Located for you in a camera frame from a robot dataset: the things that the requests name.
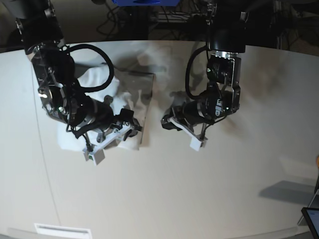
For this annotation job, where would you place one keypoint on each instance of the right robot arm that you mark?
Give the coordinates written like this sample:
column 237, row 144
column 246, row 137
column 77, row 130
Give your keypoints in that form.
column 62, row 96

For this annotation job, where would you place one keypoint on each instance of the tablet with dark frame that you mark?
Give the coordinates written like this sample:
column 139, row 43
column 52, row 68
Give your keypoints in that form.
column 311, row 216

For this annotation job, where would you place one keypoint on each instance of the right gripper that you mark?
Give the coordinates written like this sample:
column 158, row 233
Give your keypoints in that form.
column 104, row 118

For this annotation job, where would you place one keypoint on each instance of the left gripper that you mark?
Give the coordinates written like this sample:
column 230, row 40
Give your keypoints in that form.
column 186, row 114

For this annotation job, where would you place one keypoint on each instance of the white paper label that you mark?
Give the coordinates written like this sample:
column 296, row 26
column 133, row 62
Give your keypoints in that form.
column 63, row 232

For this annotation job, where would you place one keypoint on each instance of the white T-shirt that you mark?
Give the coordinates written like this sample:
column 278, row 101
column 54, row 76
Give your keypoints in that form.
column 129, row 89

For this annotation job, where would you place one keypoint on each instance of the blue box overhead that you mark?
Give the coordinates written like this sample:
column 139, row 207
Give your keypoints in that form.
column 146, row 2

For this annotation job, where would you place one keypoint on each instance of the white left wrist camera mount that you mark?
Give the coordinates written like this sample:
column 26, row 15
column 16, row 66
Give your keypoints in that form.
column 198, row 141

